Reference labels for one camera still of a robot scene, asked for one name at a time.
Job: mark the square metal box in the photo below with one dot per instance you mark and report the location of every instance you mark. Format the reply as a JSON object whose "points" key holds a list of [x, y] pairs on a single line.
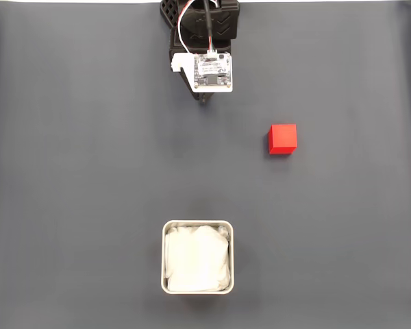
{"points": [[163, 257]]}

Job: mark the dark blue-grey table mat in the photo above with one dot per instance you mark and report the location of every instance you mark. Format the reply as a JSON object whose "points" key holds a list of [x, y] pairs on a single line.
{"points": [[89, 171]]}

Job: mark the white camera board mount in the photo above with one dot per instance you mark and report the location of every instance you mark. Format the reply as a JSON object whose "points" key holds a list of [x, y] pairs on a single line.
{"points": [[212, 72]]}

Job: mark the red cube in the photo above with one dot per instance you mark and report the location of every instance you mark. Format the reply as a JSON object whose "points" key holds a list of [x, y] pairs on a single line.
{"points": [[283, 138]]}

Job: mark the white cloth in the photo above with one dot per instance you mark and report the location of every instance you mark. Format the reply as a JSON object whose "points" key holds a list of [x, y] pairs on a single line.
{"points": [[197, 257]]}

